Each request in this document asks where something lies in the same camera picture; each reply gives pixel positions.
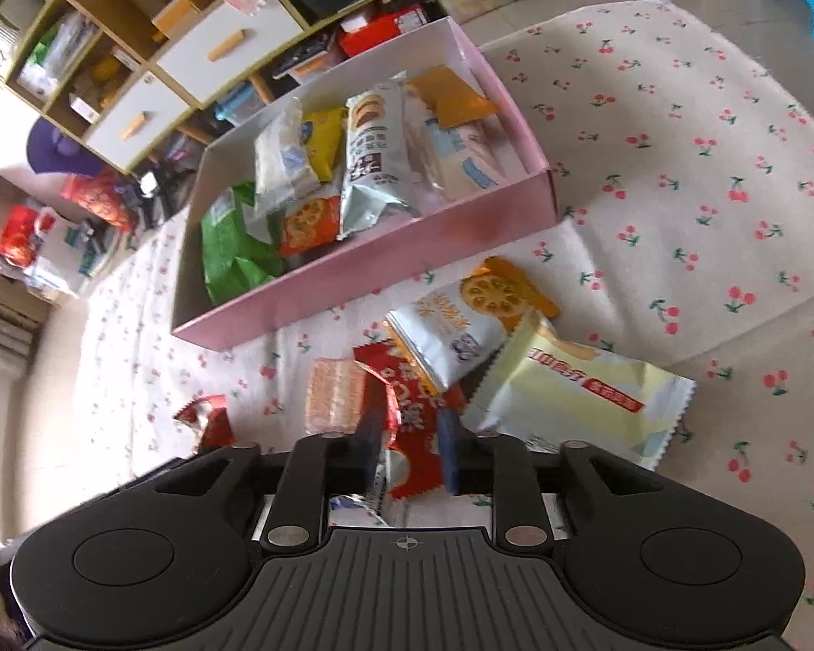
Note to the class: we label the wooden cabinet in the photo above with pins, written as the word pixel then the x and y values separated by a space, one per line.
pixel 108 30

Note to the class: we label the gold foil snack packet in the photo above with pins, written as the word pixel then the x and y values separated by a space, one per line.
pixel 451 98

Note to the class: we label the clear plastic storage box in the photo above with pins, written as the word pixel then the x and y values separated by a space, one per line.
pixel 241 105

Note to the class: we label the purple hat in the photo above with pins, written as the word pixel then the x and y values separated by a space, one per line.
pixel 54 149

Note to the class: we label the orange white biscuit packet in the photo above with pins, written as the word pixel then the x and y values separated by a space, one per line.
pixel 308 224
pixel 448 332

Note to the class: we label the red flat box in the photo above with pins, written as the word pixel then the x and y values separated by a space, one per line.
pixel 380 30

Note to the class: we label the cherry print tablecloth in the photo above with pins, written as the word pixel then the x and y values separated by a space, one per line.
pixel 685 217

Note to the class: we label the small red snack packet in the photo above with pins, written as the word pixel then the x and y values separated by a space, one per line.
pixel 210 420

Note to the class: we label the silver biscuit packet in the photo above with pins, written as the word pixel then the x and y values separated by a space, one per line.
pixel 373 169

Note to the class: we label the orange box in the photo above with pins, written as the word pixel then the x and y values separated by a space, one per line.
pixel 176 13

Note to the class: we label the clear white snack packet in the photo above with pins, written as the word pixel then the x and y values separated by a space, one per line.
pixel 281 163
pixel 448 156

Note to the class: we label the red printed bag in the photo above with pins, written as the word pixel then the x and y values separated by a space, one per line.
pixel 102 200

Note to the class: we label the yellow chip packet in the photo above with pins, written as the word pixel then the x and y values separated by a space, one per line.
pixel 325 135

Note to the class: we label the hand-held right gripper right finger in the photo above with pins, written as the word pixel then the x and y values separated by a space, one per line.
pixel 449 454

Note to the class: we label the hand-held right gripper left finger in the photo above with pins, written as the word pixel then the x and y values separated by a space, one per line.
pixel 370 434

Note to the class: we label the pale yellow snack packet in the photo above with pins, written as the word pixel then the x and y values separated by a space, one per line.
pixel 583 393

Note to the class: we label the pink cardboard box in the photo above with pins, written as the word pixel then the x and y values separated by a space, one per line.
pixel 353 271

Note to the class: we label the orange translucent snack packet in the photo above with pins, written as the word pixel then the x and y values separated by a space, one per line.
pixel 332 393

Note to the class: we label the green snack packet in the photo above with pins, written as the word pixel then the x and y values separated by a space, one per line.
pixel 234 251

